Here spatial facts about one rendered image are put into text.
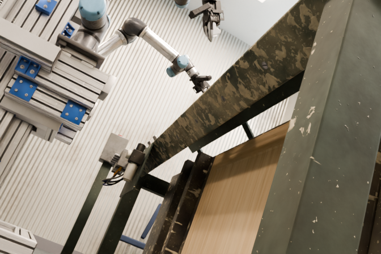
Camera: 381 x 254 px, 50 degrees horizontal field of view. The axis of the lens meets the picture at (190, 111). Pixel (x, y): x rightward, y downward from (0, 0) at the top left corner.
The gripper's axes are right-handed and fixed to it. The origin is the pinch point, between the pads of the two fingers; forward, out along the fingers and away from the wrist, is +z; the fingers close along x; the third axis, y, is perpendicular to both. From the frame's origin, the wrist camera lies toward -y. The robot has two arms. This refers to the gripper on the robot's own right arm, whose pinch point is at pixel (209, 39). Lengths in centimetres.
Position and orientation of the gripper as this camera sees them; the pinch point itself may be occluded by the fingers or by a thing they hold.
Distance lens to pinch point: 194.3
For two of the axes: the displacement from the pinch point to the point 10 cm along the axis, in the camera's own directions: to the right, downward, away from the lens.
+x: -3.7, 2.2, 9.0
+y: 9.2, -0.1, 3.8
